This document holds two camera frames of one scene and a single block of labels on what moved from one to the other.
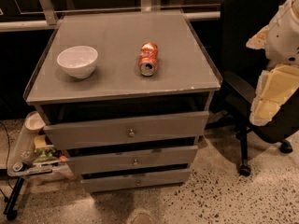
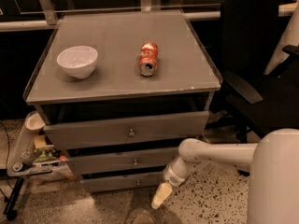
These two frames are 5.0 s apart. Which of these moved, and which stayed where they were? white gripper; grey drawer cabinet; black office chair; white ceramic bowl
Moved: white gripper
Stayed: black office chair; white ceramic bowl; grey drawer cabinet
